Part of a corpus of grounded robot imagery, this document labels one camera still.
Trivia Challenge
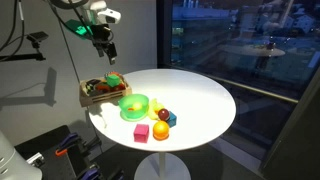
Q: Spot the pink toy cube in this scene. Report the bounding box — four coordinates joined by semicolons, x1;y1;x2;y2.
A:
133;123;150;144

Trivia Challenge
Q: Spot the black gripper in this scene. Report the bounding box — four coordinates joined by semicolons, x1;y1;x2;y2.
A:
90;23;118;66

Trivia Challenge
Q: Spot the yellow toy banana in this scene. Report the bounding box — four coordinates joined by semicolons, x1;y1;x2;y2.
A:
147;97;165;121

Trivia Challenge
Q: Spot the blue toy cube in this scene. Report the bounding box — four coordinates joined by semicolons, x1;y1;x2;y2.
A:
166;111;178;129

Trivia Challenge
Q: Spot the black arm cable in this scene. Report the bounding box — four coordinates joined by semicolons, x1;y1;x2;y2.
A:
48;0;82;85

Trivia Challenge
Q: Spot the small yellow toy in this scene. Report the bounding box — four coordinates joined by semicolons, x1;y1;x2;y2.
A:
132;102;144;112

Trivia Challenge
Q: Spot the green plastic bowl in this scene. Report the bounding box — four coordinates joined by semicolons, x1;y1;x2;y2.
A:
118;93;150;122

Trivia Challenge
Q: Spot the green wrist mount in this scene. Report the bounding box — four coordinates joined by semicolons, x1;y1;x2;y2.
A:
64;18;94;38

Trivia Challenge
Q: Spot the black camera on stand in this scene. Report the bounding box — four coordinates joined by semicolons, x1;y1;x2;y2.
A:
26;31;50;51

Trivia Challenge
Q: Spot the wooden toy crate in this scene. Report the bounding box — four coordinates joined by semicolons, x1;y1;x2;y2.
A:
79;77;133;108

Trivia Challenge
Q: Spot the red toy fruit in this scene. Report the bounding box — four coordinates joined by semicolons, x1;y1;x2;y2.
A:
96;83;111;94
111;83;127;93

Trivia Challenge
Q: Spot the green toy cube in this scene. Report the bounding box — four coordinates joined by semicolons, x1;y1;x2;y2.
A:
105;73;122;88

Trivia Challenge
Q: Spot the purple clamp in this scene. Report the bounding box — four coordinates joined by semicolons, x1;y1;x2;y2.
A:
54;132;82;158
74;164;102;180

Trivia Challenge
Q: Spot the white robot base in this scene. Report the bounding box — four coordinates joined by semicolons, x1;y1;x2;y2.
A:
0;129;44;180

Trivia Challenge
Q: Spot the black hanging cable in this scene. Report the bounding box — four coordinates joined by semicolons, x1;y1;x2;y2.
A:
0;0;26;54

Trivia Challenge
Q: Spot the white table pedestal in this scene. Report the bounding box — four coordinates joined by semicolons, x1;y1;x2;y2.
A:
133;151;192;180

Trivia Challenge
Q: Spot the orange toy fruit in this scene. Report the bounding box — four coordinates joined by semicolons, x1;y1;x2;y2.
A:
152;120;170;141

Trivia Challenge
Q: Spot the black cart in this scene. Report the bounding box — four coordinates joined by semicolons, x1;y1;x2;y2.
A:
14;124;125;180

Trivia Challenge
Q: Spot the black checkered toy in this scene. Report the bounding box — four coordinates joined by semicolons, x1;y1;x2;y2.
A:
84;78;102;96

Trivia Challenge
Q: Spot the round brown toy ball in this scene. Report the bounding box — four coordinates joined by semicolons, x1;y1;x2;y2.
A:
157;108;171;122

